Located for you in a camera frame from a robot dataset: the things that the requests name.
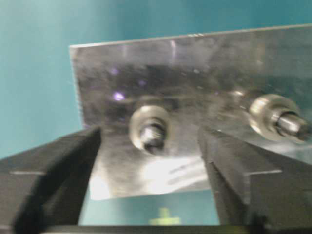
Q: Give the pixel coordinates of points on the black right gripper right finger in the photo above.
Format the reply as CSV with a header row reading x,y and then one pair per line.
x,y
256,187

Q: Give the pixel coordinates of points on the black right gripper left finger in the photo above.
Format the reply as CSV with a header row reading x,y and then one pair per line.
x,y
46,186

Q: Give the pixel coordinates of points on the threaded steel shaft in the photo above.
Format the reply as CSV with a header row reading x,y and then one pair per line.
x,y
149,128

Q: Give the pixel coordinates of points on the teal table mat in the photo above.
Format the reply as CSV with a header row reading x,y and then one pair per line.
x,y
37,94

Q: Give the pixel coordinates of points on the grey metal base plate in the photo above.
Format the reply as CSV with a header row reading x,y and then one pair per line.
x,y
201,80

